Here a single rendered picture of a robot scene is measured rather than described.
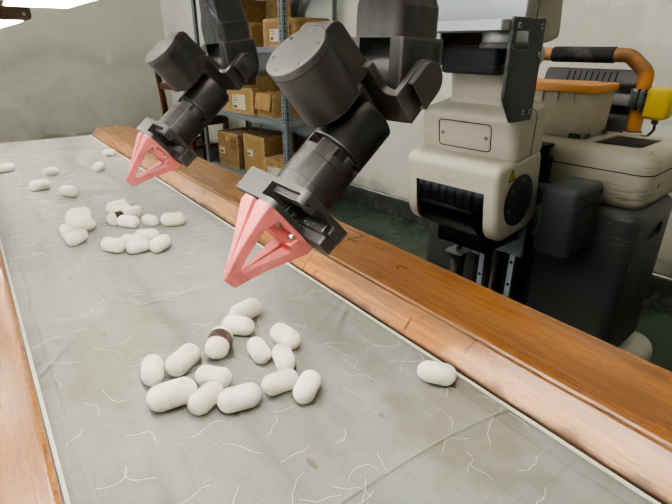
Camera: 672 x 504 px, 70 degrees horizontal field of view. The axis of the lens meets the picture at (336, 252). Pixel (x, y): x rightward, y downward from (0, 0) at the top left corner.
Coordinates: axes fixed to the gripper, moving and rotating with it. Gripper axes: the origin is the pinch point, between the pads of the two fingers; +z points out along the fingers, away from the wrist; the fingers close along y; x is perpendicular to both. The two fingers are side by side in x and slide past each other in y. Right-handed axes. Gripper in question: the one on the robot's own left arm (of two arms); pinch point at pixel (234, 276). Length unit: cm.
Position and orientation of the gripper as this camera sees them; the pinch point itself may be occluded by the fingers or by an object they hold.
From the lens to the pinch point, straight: 43.8
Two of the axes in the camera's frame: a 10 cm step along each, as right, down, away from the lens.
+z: -6.1, 7.7, -1.5
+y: 5.9, 3.2, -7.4
